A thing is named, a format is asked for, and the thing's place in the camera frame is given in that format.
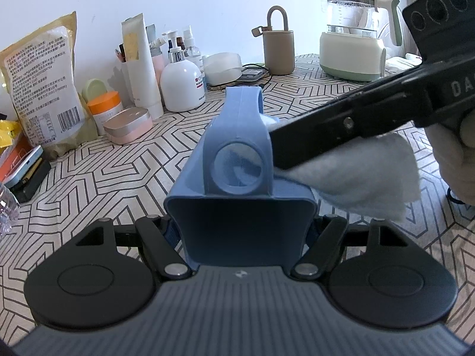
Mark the white textured cloth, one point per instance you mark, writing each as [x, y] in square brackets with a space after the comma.
[371, 178]

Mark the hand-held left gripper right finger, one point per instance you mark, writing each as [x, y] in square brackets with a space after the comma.
[328, 239]

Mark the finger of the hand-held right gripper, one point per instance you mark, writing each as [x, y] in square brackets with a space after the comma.
[334, 129]

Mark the glass kettle on green base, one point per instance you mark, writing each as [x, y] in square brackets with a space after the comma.
[352, 52]

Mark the tan printed food bag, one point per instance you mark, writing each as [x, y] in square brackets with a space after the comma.
[40, 89]

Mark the green lidded jar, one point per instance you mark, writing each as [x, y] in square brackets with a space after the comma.
[92, 89]

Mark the orange lidded jar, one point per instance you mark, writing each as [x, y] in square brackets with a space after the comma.
[105, 113]

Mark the yellow packet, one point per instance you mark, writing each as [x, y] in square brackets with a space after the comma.
[9, 133]

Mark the clear spray bottle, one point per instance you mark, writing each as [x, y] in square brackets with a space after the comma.
[195, 53]

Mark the blue labelled water bottle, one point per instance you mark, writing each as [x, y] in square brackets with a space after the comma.
[8, 209]

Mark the black flat box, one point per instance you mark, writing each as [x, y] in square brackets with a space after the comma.
[33, 183]

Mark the orange flat box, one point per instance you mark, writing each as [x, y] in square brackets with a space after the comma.
[13, 159]

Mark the tall white tube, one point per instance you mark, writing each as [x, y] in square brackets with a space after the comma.
[139, 66]

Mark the geometric patterned tablecloth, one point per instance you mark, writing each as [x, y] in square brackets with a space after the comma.
[111, 178]

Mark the person's right hand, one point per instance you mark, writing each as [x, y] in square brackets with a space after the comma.
[456, 163]

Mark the small brown bottle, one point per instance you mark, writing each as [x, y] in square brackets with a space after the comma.
[180, 43]

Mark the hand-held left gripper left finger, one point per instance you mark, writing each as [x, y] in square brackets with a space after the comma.
[152, 239]

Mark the grey flat device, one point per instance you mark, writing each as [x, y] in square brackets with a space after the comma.
[252, 75]

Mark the white translucent dome container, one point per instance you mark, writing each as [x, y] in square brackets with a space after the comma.
[222, 68]

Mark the pink bottle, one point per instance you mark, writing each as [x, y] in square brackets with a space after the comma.
[157, 63]

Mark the pink flat case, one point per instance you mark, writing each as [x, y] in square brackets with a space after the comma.
[128, 126]

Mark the white pump bottle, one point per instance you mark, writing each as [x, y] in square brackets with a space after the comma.
[182, 85]

